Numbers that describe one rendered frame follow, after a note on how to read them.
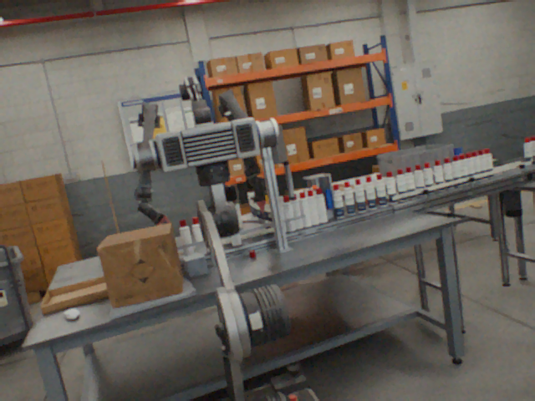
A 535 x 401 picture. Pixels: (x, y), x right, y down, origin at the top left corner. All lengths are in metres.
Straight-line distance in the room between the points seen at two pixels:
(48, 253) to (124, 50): 3.11
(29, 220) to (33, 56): 2.57
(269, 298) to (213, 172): 0.59
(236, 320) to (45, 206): 4.32
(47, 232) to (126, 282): 3.64
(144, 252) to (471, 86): 7.63
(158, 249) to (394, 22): 6.79
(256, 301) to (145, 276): 0.67
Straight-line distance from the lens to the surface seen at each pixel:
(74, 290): 2.49
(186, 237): 2.32
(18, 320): 4.29
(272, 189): 2.27
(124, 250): 1.91
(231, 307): 1.35
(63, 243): 5.53
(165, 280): 1.93
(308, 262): 2.07
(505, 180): 3.36
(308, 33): 7.47
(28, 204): 5.51
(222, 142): 1.75
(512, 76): 9.47
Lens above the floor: 1.47
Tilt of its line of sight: 9 degrees down
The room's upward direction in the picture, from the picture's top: 10 degrees counter-clockwise
